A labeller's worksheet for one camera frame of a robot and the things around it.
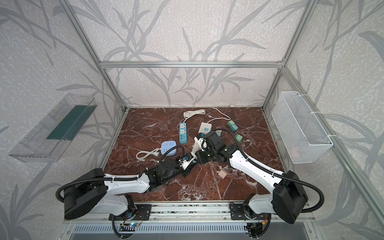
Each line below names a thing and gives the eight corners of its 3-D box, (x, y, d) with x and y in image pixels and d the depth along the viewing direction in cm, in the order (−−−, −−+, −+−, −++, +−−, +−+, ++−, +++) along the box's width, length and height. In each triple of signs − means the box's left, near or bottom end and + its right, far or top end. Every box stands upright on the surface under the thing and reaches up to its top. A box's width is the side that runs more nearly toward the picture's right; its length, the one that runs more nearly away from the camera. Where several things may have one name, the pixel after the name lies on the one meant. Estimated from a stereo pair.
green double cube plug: (233, 132, 107) (233, 130, 105) (226, 124, 112) (226, 122, 110) (238, 129, 109) (239, 127, 107) (231, 121, 113) (232, 119, 112)
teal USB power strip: (179, 144, 101) (178, 142, 99) (179, 124, 111) (179, 122, 110) (186, 143, 101) (186, 141, 99) (186, 124, 112) (186, 122, 110)
